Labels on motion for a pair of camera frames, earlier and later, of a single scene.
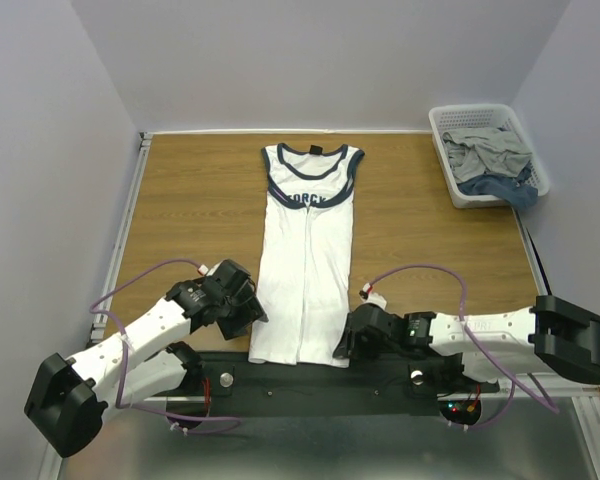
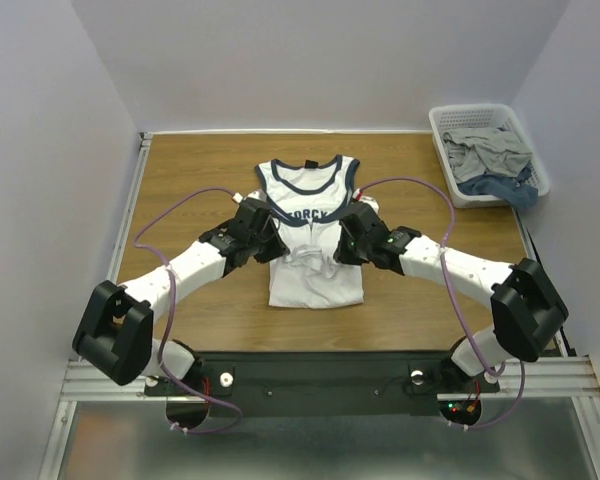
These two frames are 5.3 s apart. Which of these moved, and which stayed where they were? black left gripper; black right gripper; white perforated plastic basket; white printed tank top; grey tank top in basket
Moved: white printed tank top; black left gripper; black right gripper
Stayed: grey tank top in basket; white perforated plastic basket
